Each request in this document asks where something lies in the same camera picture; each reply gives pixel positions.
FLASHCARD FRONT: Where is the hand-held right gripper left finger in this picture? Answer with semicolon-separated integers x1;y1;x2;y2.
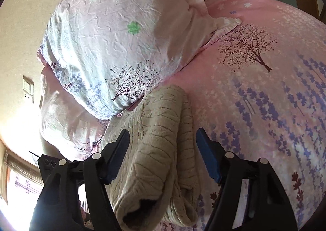
29;129;131;231

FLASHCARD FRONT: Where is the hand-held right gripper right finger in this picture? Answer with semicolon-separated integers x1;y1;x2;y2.
196;128;298;231

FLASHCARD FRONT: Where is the beige cable-knit sweater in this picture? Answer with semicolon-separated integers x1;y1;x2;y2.
102;85;202;226

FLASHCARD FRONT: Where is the window with curtain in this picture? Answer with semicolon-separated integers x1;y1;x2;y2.
0;142;46;211

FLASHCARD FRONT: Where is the pink lavender print pillow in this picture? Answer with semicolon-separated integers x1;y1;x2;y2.
39;67;120;161

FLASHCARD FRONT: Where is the pink floral bedsheet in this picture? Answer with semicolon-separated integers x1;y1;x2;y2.
127;0;326;231

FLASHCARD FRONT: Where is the pink tree print pillow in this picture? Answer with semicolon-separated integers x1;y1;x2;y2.
38;0;242;121

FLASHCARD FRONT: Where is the white wall switch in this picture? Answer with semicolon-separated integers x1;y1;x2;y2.
22;75;34;104

